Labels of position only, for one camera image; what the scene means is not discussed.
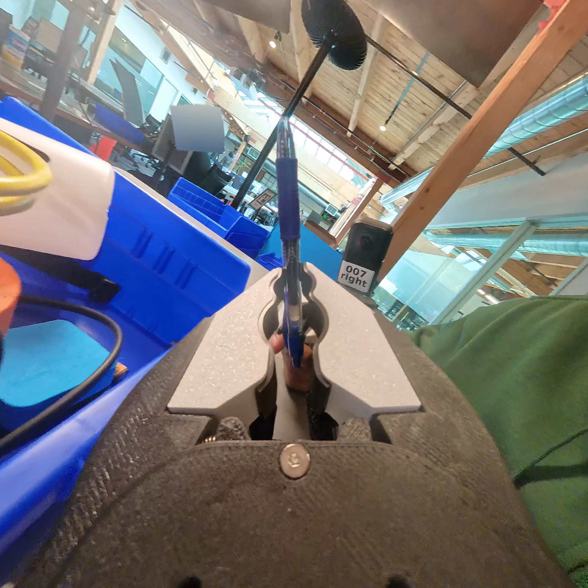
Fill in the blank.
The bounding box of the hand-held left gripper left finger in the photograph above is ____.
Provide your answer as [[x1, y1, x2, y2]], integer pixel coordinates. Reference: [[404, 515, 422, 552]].
[[167, 268, 285, 441]]

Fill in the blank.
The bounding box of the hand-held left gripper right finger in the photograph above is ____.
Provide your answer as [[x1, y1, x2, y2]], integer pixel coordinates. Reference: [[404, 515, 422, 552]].
[[304, 263, 423, 441]]

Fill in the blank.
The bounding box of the blue pen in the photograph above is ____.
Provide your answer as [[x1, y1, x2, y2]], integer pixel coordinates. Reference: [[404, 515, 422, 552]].
[[275, 117, 309, 368]]

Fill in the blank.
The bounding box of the blue plastic bin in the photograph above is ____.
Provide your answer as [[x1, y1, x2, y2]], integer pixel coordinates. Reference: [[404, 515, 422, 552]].
[[0, 94, 272, 588], [168, 177, 273, 259]]

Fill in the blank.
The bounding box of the person's right forearm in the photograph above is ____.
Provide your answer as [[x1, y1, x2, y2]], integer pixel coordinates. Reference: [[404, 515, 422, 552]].
[[404, 294, 588, 588]]

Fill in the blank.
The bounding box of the person's right hand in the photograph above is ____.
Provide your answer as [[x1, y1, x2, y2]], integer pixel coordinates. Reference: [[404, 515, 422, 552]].
[[269, 333, 319, 392]]

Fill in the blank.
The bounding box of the wooden beam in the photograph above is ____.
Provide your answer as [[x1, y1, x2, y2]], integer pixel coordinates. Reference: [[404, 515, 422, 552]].
[[377, 0, 588, 281]]

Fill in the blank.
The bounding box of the light blue sponge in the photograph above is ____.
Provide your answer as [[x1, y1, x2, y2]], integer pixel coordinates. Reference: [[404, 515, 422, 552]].
[[0, 319, 115, 409]]

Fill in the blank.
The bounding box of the black floor lamp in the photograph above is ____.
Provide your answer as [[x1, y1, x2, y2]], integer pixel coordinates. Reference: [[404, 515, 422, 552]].
[[230, 0, 368, 209]]

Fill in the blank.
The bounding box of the white plastic bottle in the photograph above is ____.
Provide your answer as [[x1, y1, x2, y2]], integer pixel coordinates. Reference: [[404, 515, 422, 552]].
[[0, 117, 115, 262]]

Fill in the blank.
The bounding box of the orange tape roll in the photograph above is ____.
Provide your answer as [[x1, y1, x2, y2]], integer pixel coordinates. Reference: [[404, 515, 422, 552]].
[[0, 255, 23, 338]]

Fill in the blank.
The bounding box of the black cable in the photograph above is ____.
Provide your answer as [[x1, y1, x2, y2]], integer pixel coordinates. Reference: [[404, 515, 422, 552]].
[[0, 295, 124, 455]]

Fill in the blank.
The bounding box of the spiral metal duct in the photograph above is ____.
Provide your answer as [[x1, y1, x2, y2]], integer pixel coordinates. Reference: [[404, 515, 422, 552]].
[[379, 76, 588, 207]]

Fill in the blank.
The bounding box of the yellow ethernet cable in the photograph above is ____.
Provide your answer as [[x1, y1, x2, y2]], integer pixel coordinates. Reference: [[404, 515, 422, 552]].
[[0, 129, 53, 217]]

